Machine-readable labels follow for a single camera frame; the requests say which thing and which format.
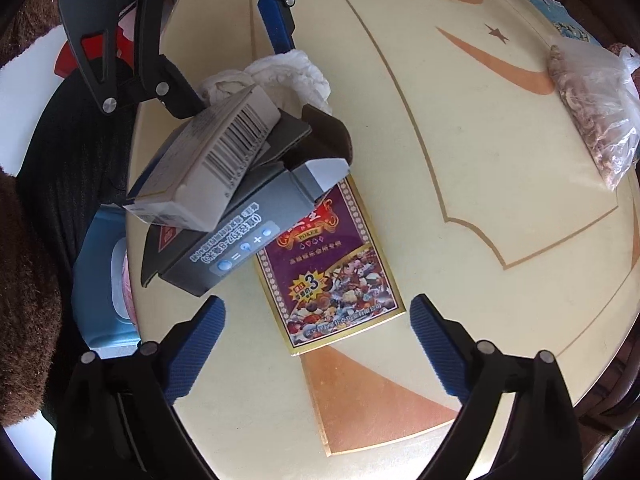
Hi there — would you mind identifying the person's left forearm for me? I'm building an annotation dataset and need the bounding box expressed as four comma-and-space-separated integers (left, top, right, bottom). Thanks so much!
0, 0, 86, 68

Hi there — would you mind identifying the white and blue box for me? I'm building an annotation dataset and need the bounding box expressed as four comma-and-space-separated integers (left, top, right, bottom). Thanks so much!
124, 85, 282, 232

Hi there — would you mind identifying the blue floral seat cover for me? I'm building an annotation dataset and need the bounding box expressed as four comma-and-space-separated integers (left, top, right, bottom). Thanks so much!
502, 0, 601, 46

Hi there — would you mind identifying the red plastic stool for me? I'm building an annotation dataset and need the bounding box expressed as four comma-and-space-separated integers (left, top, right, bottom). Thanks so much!
54, 22, 132, 81

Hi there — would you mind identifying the person's left leg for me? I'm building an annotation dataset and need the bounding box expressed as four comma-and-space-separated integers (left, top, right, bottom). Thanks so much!
17, 72, 146, 211

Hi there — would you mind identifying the brown fleece jacket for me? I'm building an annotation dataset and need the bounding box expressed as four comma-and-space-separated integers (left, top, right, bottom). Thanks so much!
0, 167, 68, 428

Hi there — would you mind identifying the crumpled white tissue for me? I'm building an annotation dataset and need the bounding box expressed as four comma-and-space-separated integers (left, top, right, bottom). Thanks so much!
196, 47, 333, 117

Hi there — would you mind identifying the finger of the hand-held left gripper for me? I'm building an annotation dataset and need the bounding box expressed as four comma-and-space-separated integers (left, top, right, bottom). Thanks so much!
65, 0, 204, 121
256, 0, 308, 57

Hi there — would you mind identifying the clear bag of peanuts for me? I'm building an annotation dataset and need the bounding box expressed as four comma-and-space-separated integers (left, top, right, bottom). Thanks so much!
546, 44, 640, 192

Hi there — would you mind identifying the dark box with red label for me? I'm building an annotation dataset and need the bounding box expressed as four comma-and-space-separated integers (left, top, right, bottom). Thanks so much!
140, 104, 353, 290

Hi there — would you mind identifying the brown leather armchair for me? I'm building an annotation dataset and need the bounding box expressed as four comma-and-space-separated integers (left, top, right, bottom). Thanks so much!
570, 280, 640, 471

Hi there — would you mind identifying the purple playing card box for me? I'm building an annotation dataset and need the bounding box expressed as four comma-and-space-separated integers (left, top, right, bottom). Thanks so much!
254, 175, 407, 358

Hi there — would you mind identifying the cream coffee table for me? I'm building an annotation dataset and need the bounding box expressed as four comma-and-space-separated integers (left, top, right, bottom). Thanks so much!
122, 0, 640, 480

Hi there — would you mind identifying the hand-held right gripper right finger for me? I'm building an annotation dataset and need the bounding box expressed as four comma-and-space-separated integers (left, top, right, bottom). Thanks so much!
410, 294, 583, 480

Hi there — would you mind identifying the light blue plastic item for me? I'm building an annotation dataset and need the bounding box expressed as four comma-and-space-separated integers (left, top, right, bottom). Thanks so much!
70, 207, 142, 358

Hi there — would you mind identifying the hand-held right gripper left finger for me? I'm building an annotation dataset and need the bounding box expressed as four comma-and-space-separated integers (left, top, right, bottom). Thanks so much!
50, 295, 227, 480

